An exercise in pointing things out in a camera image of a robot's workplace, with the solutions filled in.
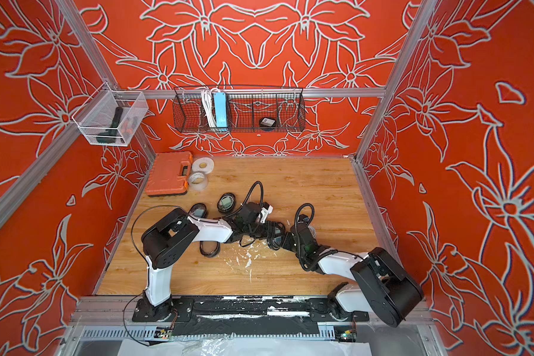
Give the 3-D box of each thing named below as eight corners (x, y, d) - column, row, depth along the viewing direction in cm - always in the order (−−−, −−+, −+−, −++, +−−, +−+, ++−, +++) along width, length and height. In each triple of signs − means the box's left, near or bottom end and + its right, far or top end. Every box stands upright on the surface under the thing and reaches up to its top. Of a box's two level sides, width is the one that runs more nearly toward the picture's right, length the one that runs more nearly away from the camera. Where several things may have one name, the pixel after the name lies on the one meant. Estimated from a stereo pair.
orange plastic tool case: (145, 198, 106) (139, 190, 101) (161, 160, 123) (157, 152, 118) (187, 198, 106) (183, 190, 101) (197, 160, 123) (195, 152, 118)
